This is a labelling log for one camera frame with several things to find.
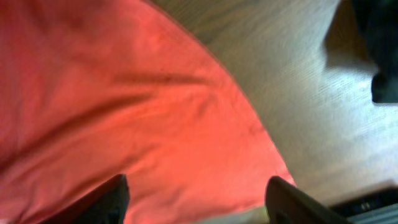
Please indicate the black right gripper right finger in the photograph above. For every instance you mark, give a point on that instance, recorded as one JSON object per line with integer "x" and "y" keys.
{"x": 286, "y": 204}

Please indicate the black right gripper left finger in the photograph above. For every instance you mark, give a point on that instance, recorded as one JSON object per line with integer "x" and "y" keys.
{"x": 107, "y": 204}

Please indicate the orange t-shirt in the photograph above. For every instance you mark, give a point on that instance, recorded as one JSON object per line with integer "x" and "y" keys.
{"x": 93, "y": 89}

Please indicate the dark blue-grey garment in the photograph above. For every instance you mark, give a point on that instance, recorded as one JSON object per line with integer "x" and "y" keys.
{"x": 377, "y": 23}

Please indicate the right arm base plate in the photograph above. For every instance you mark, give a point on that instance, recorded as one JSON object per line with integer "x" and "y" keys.
{"x": 374, "y": 208}

